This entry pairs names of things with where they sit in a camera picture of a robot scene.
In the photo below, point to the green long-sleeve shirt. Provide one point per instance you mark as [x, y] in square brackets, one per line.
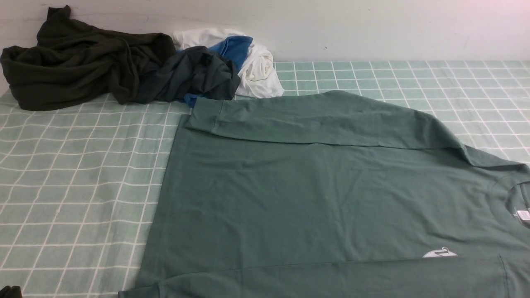
[333, 196]

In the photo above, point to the white crumpled garment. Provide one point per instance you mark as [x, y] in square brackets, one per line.
[258, 76]

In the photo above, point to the dark navy crumpled garment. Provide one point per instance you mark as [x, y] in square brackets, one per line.
[160, 82]

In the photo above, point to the blue crumpled garment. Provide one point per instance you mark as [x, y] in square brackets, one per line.
[234, 47]

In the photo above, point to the green checkered tablecloth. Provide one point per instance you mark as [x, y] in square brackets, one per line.
[79, 186]

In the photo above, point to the dark olive crumpled garment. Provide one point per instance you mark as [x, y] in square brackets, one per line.
[74, 62]

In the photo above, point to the dark object at corner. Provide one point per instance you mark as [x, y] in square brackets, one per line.
[11, 292]

